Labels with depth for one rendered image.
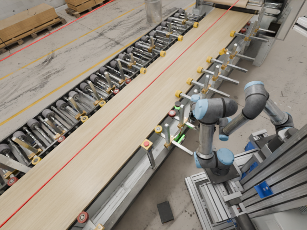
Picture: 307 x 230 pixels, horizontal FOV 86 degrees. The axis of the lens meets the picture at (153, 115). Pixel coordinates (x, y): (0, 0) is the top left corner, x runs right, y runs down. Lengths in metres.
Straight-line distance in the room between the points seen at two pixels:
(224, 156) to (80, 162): 1.30
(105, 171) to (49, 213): 0.53
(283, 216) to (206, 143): 0.55
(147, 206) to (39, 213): 1.20
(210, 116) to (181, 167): 1.63
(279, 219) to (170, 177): 1.49
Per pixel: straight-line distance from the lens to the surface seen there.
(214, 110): 0.96
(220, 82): 2.51
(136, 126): 1.79
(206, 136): 1.07
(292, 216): 1.32
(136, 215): 2.43
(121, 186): 1.88
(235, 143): 2.80
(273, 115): 1.47
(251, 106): 1.20
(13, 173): 2.26
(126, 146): 1.70
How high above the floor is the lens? 2.38
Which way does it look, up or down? 53 degrees down
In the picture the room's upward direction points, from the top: 11 degrees counter-clockwise
